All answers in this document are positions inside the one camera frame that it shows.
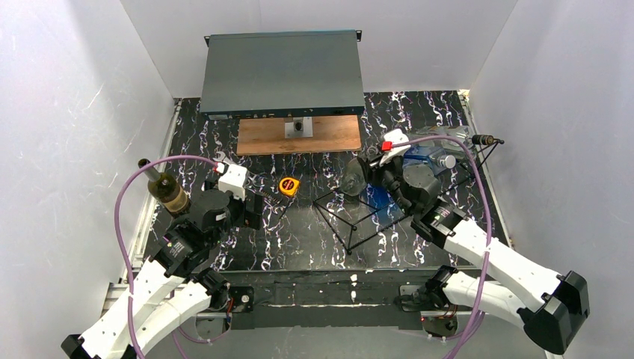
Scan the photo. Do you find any blue square bottle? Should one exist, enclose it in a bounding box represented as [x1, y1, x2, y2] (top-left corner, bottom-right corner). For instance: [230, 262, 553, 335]
[404, 146, 457, 176]
[360, 185, 404, 225]

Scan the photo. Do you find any blue square bottle front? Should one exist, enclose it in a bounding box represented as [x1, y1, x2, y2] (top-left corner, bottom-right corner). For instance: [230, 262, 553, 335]
[404, 146, 457, 176]

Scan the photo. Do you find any clear round glass bottle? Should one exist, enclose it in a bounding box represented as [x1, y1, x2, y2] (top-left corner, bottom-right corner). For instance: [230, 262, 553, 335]
[409, 126, 475, 160]

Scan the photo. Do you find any black wire wine rack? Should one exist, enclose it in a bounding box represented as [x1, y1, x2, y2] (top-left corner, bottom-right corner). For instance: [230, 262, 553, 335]
[313, 135, 502, 254]

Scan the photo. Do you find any dark green wine bottle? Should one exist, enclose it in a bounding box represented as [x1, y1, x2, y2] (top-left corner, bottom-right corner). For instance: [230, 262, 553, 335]
[144, 167, 191, 218]

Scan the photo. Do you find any clear square bottle black cap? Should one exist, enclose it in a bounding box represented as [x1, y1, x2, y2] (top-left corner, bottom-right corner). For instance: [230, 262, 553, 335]
[418, 126, 498, 149]

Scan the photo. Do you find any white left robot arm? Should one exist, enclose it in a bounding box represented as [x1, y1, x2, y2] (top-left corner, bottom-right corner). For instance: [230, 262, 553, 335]
[61, 189, 263, 358]

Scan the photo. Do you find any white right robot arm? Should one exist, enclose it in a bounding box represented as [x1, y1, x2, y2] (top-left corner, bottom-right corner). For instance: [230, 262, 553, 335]
[346, 156, 590, 355]

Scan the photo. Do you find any orange small object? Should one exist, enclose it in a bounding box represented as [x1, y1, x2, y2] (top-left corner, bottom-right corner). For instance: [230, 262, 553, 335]
[278, 177, 300, 197]

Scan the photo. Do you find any silver wrench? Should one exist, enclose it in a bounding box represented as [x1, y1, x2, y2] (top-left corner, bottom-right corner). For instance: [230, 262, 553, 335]
[213, 151, 233, 165]

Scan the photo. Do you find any wooden board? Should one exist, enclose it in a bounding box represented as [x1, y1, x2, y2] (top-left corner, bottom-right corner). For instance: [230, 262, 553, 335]
[236, 115, 361, 156]

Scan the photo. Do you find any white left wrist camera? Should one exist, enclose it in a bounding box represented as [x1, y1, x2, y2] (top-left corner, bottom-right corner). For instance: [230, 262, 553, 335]
[215, 162, 248, 201]

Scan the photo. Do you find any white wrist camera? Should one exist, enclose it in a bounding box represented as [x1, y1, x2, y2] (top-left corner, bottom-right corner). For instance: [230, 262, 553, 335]
[369, 129, 410, 168]
[215, 162, 248, 201]

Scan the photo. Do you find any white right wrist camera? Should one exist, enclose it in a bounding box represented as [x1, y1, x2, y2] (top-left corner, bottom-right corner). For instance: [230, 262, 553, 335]
[369, 129, 410, 168]

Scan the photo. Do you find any metal bracket on board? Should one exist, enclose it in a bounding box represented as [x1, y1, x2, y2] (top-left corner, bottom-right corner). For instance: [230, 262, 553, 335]
[284, 117, 313, 139]

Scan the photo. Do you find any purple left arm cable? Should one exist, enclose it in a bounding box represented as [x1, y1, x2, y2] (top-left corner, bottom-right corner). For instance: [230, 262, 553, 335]
[114, 154, 227, 359]

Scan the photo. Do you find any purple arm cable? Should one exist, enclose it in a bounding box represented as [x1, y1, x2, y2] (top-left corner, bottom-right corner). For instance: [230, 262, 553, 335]
[381, 135, 494, 359]
[114, 154, 227, 359]

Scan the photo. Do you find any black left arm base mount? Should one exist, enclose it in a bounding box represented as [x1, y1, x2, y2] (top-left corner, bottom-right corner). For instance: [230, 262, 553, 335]
[216, 286, 255, 313]

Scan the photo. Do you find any grey rack-mount device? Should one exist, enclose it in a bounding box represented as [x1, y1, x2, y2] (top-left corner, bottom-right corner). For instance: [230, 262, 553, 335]
[200, 29, 365, 120]

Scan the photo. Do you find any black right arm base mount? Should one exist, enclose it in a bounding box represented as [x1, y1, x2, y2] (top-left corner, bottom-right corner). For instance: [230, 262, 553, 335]
[393, 285, 458, 338]

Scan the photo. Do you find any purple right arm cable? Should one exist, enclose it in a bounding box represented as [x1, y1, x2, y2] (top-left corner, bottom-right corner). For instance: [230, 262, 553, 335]
[381, 135, 494, 359]

